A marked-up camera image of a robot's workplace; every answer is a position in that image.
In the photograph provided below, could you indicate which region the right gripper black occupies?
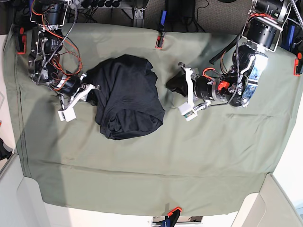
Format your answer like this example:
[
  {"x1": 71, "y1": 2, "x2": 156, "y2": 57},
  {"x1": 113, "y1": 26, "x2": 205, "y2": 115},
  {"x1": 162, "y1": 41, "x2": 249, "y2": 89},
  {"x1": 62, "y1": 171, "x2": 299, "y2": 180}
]
[{"x1": 69, "y1": 73, "x2": 101, "y2": 106}]

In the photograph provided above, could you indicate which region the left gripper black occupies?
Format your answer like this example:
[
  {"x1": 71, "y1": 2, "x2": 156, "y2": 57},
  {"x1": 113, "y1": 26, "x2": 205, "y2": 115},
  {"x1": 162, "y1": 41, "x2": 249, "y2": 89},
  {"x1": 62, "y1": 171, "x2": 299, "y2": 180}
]
[{"x1": 166, "y1": 62, "x2": 198, "y2": 104}]

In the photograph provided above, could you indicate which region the dark long-sleeve T-shirt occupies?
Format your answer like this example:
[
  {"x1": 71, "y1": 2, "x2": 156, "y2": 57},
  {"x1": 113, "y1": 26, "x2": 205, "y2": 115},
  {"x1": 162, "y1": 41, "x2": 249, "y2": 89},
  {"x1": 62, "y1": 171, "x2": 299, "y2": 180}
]
[{"x1": 84, "y1": 54, "x2": 165, "y2": 140}]

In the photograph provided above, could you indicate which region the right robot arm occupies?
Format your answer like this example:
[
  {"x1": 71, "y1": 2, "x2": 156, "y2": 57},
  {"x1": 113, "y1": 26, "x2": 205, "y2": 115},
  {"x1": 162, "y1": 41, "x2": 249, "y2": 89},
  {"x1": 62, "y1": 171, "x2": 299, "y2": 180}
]
[{"x1": 28, "y1": 0, "x2": 91, "y2": 109}]

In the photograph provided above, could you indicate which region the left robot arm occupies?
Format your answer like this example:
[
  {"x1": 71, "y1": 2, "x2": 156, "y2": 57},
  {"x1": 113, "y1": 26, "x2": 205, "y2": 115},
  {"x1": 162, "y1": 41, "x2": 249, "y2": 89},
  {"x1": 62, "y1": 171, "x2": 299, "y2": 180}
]
[{"x1": 166, "y1": 0, "x2": 296, "y2": 111}]

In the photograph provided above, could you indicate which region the orange black clamp centre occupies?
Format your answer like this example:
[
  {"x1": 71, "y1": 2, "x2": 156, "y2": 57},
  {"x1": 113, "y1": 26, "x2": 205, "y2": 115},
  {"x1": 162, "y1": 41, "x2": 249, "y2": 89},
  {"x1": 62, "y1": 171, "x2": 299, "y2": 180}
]
[{"x1": 155, "y1": 32, "x2": 165, "y2": 49}]

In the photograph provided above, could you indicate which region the orange black clamp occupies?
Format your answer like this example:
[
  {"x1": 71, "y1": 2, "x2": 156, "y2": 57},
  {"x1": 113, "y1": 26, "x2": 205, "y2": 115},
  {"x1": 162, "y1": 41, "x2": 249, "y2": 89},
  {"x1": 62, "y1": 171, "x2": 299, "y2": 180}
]
[
  {"x1": 293, "y1": 52, "x2": 303, "y2": 76},
  {"x1": 155, "y1": 32, "x2": 165, "y2": 49},
  {"x1": 160, "y1": 207, "x2": 182, "y2": 227},
  {"x1": 13, "y1": 26, "x2": 27, "y2": 54}
]

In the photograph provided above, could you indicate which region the green table cloth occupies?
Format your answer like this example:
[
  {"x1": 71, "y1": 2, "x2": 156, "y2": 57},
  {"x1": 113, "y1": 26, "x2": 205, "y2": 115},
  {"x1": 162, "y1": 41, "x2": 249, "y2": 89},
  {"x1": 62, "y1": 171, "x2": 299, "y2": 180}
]
[{"x1": 3, "y1": 24, "x2": 303, "y2": 216}]

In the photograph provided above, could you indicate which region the orange black clamp far left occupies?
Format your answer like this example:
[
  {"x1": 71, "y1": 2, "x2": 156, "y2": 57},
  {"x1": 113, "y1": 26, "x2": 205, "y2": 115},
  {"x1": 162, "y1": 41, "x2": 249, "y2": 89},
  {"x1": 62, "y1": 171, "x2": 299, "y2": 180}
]
[{"x1": 13, "y1": 26, "x2": 27, "y2": 54}]

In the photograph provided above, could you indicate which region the orange black clamp right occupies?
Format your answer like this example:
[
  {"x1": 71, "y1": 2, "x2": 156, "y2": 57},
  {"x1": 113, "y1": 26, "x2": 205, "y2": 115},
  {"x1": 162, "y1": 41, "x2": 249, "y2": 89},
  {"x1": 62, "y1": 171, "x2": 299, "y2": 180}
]
[{"x1": 293, "y1": 52, "x2": 303, "y2": 76}]

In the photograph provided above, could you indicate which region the orange black clamp bottom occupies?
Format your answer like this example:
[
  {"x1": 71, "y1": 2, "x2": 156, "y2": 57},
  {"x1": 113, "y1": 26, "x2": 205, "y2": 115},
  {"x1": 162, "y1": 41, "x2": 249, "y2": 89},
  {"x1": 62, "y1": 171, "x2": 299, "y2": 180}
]
[{"x1": 160, "y1": 207, "x2": 182, "y2": 227}]

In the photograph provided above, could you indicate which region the beige plastic bin left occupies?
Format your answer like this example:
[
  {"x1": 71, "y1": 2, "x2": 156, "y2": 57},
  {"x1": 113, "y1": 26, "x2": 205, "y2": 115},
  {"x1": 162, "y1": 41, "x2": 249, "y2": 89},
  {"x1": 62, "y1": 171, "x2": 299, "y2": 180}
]
[{"x1": 0, "y1": 154, "x2": 72, "y2": 227}]

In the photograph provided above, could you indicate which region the beige plastic bin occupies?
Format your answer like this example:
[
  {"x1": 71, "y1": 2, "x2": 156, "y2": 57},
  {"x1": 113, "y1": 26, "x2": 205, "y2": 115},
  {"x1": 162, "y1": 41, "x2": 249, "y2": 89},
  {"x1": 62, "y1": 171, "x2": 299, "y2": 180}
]
[
  {"x1": 0, "y1": 154, "x2": 72, "y2": 227},
  {"x1": 232, "y1": 174, "x2": 303, "y2": 227}
]

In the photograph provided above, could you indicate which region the beige plastic bin right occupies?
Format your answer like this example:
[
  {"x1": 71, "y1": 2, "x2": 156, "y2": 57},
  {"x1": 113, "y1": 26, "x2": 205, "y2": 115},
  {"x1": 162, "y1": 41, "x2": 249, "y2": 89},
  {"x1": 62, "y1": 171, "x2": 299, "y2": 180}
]
[{"x1": 232, "y1": 174, "x2": 303, "y2": 227}]

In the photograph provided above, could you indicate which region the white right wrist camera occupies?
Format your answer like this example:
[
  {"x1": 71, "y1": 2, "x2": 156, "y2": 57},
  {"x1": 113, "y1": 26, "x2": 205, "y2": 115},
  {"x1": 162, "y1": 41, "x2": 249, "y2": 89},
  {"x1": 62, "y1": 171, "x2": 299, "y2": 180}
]
[{"x1": 57, "y1": 84, "x2": 94, "y2": 122}]

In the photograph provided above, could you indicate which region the braided black white cable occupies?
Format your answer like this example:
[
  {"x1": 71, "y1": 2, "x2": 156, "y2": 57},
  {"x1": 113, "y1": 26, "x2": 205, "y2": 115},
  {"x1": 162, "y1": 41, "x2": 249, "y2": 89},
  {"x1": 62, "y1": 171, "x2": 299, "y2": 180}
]
[{"x1": 35, "y1": 0, "x2": 80, "y2": 86}]

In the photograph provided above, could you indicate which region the metal table bracket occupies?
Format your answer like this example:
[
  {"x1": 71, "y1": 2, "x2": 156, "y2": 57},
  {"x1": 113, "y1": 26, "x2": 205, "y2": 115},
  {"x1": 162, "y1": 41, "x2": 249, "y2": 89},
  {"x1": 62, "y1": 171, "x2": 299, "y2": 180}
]
[{"x1": 133, "y1": 8, "x2": 145, "y2": 28}]

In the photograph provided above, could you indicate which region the blue clamp handle right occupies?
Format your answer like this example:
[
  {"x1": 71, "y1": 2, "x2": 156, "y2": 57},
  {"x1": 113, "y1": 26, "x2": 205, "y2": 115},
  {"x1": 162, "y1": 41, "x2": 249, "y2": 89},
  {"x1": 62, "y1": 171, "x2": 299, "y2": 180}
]
[{"x1": 281, "y1": 23, "x2": 296, "y2": 51}]

